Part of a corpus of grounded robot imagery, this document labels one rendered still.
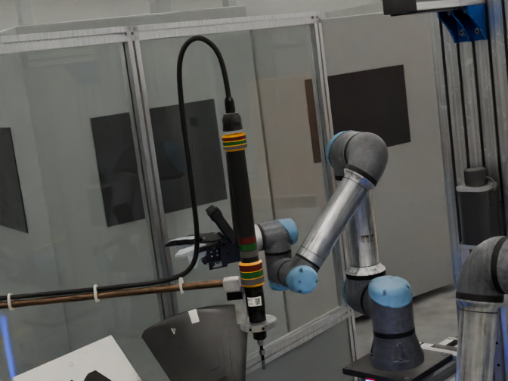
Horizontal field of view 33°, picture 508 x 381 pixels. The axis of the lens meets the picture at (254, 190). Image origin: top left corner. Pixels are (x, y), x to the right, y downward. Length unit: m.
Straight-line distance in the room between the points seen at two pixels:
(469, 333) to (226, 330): 0.49
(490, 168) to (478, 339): 0.64
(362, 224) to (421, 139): 3.87
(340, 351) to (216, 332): 1.41
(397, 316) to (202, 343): 0.78
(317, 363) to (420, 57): 3.65
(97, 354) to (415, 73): 4.65
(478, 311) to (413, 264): 4.55
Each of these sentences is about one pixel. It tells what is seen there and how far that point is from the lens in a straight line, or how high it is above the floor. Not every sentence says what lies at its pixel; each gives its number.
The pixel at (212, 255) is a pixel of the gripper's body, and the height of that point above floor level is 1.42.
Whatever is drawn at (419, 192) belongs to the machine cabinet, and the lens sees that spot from 6.30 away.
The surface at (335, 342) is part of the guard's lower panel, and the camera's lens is 3.10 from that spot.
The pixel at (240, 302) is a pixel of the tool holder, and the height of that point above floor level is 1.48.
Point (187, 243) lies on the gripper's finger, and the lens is 2.34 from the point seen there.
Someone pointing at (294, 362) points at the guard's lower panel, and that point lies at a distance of 2.91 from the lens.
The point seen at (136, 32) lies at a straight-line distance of 2.37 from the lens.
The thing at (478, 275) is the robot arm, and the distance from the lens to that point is 1.77.
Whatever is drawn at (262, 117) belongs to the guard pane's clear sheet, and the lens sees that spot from 2.75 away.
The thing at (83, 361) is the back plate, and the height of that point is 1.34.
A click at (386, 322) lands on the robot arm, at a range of 2.39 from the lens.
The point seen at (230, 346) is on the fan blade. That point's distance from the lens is 1.75.
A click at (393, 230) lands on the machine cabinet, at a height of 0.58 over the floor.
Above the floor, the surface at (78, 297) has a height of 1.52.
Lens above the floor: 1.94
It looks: 9 degrees down
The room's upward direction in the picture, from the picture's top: 7 degrees counter-clockwise
